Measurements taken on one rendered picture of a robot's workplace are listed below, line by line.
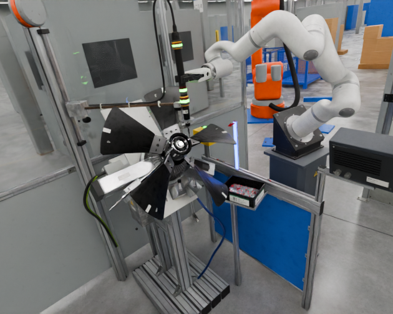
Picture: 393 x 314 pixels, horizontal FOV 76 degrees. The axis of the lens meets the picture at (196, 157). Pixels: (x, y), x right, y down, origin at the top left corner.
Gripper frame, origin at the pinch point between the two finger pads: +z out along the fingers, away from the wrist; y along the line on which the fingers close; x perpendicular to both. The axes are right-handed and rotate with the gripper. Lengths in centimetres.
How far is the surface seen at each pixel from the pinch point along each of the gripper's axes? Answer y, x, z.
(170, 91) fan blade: 15.8, -8.2, -3.3
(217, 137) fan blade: -5.4, -33.8, -14.6
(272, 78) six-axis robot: 177, -70, -335
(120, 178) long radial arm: 7, -39, 38
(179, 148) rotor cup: -6.5, -29.8, 11.6
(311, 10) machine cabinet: 446, 46, -975
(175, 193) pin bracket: -1, -56, 15
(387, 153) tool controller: -78, -28, -29
